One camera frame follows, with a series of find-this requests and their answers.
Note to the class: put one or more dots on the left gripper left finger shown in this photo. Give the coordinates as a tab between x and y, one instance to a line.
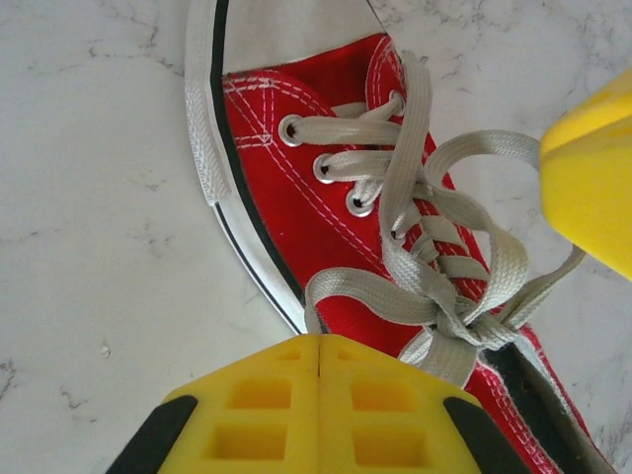
257	419

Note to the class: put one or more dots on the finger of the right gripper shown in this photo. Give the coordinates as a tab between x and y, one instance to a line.
592	173

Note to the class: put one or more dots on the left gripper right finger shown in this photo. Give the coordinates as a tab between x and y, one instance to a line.
385	424

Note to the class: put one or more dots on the red canvas sneaker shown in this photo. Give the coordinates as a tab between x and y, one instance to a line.
296	237

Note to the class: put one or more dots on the white shoelace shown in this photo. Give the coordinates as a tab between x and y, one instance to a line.
410	123

